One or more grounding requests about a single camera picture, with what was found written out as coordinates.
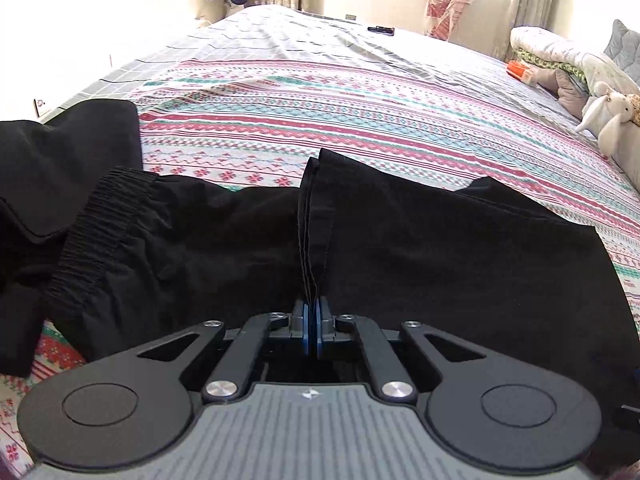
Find pink patterned hanging cloth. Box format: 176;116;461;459
425;0;483;41

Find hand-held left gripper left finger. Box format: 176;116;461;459
107;297;312;405

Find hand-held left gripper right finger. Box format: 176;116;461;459
311;296;503;405

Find beige long bolster pillow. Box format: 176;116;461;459
611;120;640;188

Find grey pink small cushion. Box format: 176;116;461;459
534;67;588;121

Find white plush rabbit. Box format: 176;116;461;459
574;82;640;156

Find black pants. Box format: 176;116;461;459
47;147;640;466

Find grey quilted pillow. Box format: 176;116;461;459
602;19;640;73

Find folded floral quilt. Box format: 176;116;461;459
509;26;640;97

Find black folded garment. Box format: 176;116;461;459
0;100;145;377

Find patterned striped bed sheet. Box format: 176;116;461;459
0;5;640;480

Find orange and white box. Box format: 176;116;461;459
506;60;537;83

